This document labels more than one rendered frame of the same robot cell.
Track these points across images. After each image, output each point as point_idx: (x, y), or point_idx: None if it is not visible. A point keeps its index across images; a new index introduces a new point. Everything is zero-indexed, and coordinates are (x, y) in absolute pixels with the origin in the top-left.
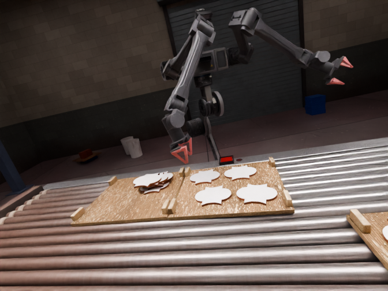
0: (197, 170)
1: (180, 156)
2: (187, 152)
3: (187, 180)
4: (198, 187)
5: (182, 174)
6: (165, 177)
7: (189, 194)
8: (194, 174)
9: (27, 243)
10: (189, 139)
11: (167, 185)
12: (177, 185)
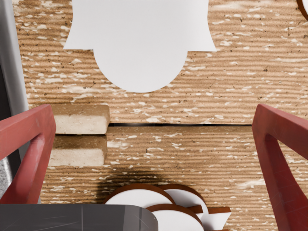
0: (29, 67)
1: (287, 196)
2: (46, 150)
3: (146, 104)
4: (243, 26)
5: (101, 140)
6: (171, 216)
7: (285, 70)
8: (109, 69)
9: None
10: (36, 211)
11: (187, 192)
12: (187, 144)
